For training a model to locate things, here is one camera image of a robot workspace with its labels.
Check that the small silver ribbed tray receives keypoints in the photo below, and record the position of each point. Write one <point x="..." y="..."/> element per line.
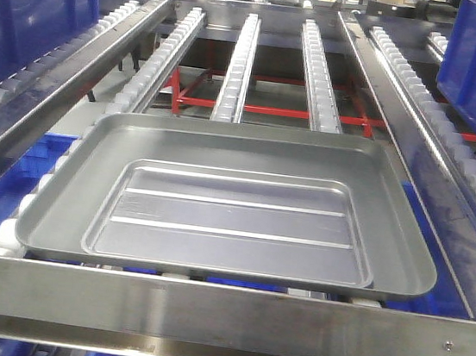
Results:
<point x="274" y="228"/>

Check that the large silver metal tray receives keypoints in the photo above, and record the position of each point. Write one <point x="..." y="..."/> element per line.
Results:
<point x="56" y="220"/>

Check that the far right roller track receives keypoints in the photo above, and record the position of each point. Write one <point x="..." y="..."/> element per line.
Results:
<point x="426" y="105"/>

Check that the steel front rack rail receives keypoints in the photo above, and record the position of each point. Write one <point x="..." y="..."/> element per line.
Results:
<point x="145" y="315"/>

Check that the middle roller track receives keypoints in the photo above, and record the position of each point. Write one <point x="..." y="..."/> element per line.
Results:
<point x="230" y="102"/>

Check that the red metal frame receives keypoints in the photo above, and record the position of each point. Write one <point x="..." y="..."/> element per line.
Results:
<point x="276" y="88"/>

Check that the far left roller track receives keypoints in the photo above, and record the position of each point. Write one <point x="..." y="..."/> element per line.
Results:
<point x="17" y="83"/>

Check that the blue bin below left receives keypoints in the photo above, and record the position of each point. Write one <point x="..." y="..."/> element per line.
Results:
<point x="25" y="174"/>

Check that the left steel divider rail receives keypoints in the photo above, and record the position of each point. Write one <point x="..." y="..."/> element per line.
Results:
<point x="28" y="116"/>

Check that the right centre roller track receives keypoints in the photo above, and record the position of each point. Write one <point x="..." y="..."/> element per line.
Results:
<point x="323" y="111"/>

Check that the left centre roller track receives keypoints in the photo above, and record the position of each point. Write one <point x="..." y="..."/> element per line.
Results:
<point x="134" y="97"/>

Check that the roller track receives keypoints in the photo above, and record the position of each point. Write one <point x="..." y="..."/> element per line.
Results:
<point x="230" y="102"/>
<point x="426" y="105"/>
<point x="134" y="97"/>
<point x="17" y="83"/>
<point x="323" y="111"/>

